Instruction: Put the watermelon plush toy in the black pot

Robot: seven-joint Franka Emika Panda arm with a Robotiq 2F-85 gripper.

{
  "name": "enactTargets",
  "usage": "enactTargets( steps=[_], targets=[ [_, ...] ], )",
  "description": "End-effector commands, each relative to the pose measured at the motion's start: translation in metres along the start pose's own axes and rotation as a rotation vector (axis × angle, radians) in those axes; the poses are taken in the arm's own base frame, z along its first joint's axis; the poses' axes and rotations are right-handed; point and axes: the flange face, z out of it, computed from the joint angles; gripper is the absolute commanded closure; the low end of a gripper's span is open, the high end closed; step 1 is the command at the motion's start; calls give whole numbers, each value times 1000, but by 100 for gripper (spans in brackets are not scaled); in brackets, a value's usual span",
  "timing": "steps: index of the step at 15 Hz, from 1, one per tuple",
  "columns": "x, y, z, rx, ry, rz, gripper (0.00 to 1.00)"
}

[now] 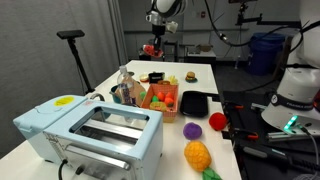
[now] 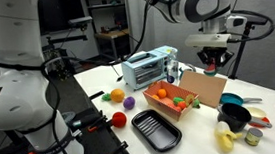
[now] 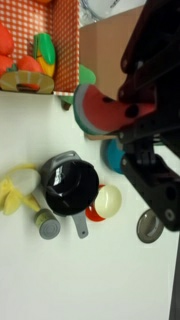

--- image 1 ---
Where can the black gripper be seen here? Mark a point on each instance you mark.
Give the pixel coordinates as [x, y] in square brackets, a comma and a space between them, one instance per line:
[159, 30]

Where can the watermelon slice plush toy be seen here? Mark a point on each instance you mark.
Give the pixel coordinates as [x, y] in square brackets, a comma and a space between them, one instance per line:
[151, 51]

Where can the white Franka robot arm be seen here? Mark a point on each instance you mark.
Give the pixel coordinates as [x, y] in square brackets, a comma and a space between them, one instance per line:
[300, 86]

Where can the black pot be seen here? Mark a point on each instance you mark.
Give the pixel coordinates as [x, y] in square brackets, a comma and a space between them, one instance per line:
[156, 77]

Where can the yellow banana plush toy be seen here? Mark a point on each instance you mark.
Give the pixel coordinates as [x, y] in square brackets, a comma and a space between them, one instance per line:
[172, 80]

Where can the burger plush toy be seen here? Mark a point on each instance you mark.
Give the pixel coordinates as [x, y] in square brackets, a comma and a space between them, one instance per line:
[191, 76]

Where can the red-orange plush ball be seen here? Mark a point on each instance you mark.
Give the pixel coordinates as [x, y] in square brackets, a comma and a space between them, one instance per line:
[160, 96]
[169, 95]

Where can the green plush pear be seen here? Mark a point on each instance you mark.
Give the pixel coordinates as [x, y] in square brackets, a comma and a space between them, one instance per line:
[143, 95]

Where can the green yellow plush vegetable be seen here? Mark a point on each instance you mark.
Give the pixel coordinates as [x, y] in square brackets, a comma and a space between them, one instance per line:
[155, 99]

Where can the red plush tomato green leaf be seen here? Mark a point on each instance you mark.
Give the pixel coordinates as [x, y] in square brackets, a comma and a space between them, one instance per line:
[169, 102]

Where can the purple plush fruit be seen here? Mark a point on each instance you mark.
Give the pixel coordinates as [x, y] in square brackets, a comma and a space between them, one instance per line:
[192, 131]

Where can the red plush ball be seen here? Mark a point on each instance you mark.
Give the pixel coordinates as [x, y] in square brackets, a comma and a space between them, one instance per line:
[218, 121]

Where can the orange pineapple plush toy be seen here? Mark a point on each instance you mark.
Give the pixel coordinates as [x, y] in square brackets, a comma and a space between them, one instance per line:
[198, 156]

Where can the white background table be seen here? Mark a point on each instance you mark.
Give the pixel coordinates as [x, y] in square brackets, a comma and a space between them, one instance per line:
[201, 55]

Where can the brown cardboard sheet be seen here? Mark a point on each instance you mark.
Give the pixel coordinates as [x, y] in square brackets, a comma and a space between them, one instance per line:
[138, 91]

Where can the clear plastic water bottle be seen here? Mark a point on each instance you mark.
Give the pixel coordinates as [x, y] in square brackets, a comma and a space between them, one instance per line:
[125, 86]

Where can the orange checkered cardboard box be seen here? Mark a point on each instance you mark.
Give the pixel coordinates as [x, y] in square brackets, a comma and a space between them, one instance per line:
[163, 113]

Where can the black plastic tray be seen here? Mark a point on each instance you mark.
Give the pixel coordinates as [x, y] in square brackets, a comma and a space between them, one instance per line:
[195, 104]

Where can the black clamp orange tips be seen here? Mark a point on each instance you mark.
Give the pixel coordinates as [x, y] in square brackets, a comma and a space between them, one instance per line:
[233, 106]
[245, 134]

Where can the blue plastic bin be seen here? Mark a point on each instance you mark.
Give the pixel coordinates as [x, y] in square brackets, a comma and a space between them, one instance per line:
[265, 53]

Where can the light blue toaster oven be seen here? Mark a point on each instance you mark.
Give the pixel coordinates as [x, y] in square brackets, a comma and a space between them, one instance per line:
[100, 140]

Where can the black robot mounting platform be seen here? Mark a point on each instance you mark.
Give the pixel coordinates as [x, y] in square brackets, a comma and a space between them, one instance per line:
[263, 156]

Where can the black camera on tripod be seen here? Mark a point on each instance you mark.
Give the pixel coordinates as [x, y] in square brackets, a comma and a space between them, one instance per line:
[70, 34]

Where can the black overhead camera stand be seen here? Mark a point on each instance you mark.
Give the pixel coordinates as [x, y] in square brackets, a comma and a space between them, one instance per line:
[253, 20]

